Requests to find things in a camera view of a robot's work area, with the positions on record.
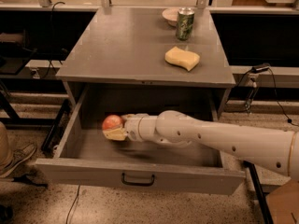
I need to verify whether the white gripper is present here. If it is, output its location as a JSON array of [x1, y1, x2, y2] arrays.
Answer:
[[103, 114, 148, 142]]

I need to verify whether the red apple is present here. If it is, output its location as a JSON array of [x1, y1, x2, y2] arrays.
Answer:
[[102, 115, 123, 131]]

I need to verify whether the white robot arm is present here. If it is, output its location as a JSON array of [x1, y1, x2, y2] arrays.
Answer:
[[102, 110, 299, 181]]

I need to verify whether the grey open top drawer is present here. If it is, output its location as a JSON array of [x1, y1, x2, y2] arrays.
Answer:
[[36, 84, 245, 195]]

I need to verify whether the black metal leg left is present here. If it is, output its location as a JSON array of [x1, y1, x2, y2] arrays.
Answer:
[[41, 99, 70, 152]]

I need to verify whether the grey cabinet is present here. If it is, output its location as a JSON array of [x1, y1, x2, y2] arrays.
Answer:
[[57, 7, 235, 112]]

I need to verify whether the yellow sponge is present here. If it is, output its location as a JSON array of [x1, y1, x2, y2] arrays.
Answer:
[[164, 47, 200, 72]]

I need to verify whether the grey sneaker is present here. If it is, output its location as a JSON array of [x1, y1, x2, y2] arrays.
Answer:
[[0, 144, 36, 178]]

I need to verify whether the tan trouser leg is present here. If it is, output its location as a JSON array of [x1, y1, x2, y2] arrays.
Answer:
[[0, 122, 13, 170]]

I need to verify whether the white bowl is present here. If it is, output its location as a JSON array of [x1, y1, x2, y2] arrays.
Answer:
[[162, 7, 178, 27]]

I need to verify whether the green soda can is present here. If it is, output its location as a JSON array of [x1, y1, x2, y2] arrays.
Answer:
[[176, 7, 194, 41]]

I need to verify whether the black power adapter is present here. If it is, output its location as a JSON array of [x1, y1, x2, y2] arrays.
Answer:
[[251, 63, 270, 74]]

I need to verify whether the black metal bar right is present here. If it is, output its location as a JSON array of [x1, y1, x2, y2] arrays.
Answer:
[[244, 161, 274, 224]]

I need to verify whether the wooden board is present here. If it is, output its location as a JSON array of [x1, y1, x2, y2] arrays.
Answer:
[[266, 180, 299, 224]]

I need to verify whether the black drawer handle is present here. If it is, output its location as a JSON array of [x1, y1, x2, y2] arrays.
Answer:
[[121, 173, 155, 187]]

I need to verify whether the black floor cable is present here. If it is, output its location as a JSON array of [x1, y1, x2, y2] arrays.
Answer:
[[64, 184, 81, 224]]

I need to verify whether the black hanging cable left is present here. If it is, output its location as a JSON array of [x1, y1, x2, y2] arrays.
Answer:
[[40, 1, 67, 79]]

